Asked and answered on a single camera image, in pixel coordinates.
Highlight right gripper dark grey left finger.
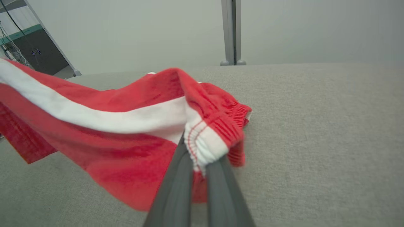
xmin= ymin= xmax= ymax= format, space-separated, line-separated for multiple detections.
xmin=144 ymin=132 xmax=194 ymax=227

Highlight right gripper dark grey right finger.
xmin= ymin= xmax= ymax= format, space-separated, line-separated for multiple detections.
xmin=205 ymin=154 xmax=256 ymax=227

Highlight red shorts with white stripe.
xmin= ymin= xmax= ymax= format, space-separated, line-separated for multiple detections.
xmin=0 ymin=58 xmax=253 ymax=212

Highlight grey fabric sofa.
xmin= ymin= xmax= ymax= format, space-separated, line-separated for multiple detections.
xmin=0 ymin=62 xmax=404 ymax=227

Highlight black cabinet with teal trim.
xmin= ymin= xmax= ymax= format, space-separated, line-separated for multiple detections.
xmin=0 ymin=24 xmax=70 ymax=76

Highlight grey partition post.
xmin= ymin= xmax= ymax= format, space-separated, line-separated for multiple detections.
xmin=220 ymin=0 xmax=247 ymax=66

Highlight tangled cable bundle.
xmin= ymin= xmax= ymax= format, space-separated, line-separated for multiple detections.
xmin=0 ymin=13 xmax=26 ymax=66

